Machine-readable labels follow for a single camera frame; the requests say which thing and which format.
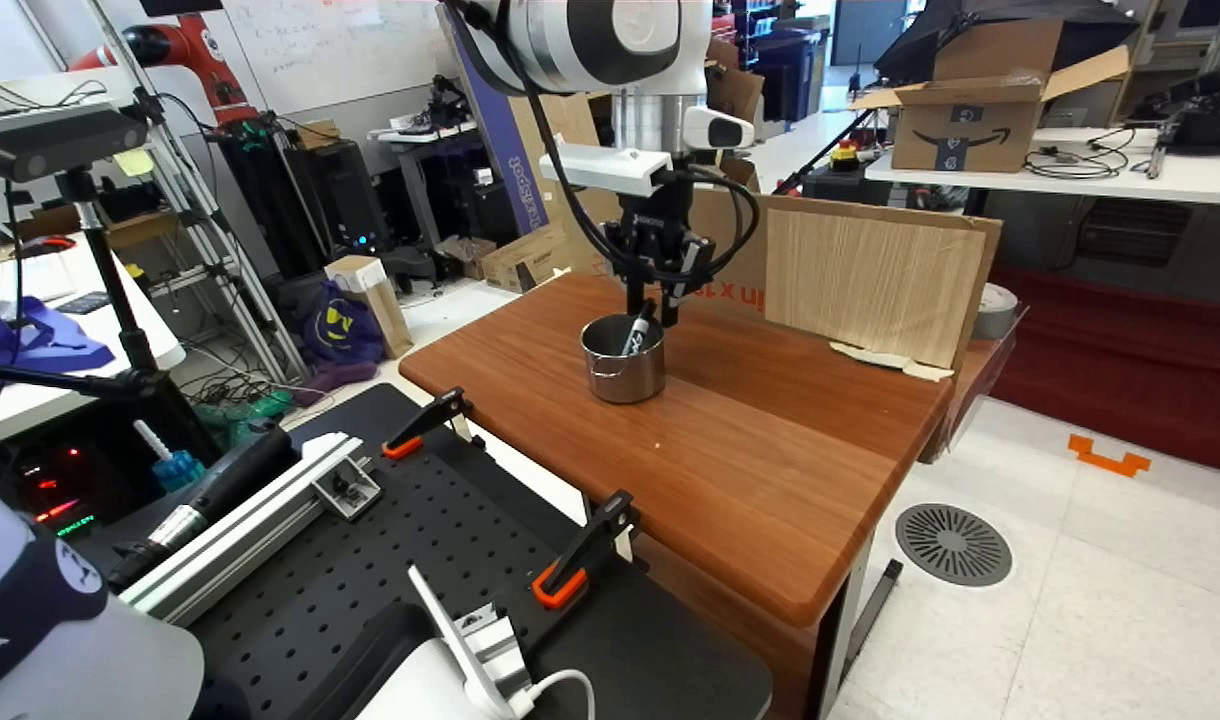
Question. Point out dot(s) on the low cardboard box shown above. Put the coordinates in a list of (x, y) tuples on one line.
[(526, 261)]

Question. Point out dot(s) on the black tripod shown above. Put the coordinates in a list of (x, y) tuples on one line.
[(115, 306)]

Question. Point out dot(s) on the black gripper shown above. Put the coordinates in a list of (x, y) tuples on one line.
[(664, 222)]

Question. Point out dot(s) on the black orange clamp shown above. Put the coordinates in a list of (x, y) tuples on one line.
[(429, 421), (584, 551)]

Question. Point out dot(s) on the silver aluminium rail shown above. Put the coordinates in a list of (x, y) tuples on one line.
[(251, 524)]

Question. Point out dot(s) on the red power tool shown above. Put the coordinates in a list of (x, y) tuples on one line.
[(203, 62)]

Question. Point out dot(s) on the black box red lights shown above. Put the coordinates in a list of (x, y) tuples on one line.
[(68, 475)]

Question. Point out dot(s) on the grey bucket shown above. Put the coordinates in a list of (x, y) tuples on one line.
[(996, 310)]

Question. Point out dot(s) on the round grey floor drain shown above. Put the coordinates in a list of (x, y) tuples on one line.
[(954, 546)]

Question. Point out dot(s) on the open Amazon cardboard box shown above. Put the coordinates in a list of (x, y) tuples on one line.
[(969, 114)]

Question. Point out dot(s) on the black cylinder white tip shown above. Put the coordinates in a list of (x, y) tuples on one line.
[(234, 481)]

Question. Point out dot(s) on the flat cardboard sheet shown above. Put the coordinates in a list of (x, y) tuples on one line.
[(862, 272)]

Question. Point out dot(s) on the black camera on tripod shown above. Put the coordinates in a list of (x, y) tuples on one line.
[(55, 137)]

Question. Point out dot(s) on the metal shelf rack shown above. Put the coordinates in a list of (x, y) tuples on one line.
[(214, 243)]

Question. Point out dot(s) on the torn tape strip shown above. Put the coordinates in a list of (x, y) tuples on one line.
[(890, 363)]

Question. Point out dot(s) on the brown wooden desk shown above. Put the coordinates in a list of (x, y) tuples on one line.
[(714, 453)]

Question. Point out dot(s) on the purple bag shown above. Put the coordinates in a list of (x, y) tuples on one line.
[(333, 326)]

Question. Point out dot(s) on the purple cloth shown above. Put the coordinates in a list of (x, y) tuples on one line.
[(30, 340)]

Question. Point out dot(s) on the black rod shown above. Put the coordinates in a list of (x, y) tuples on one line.
[(872, 607)]

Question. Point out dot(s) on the long white table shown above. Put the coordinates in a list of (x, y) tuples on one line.
[(1168, 182)]

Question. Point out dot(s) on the black perforated base board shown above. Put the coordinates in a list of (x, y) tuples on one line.
[(368, 562)]

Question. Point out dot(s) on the steel metal cup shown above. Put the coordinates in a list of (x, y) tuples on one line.
[(626, 377)]

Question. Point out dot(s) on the silver metal bracket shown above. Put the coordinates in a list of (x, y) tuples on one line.
[(480, 646)]

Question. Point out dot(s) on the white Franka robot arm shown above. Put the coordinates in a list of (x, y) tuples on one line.
[(595, 41)]

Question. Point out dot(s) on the small tan cardboard box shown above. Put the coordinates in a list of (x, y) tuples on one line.
[(373, 297)]

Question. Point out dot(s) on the green object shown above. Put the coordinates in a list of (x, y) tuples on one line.
[(255, 418)]

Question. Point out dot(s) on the tall cardboard box purple side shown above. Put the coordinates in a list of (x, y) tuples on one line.
[(514, 160)]

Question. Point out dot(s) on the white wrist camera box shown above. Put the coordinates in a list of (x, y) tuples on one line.
[(614, 167)]

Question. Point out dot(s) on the small white table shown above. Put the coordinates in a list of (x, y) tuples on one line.
[(35, 287)]

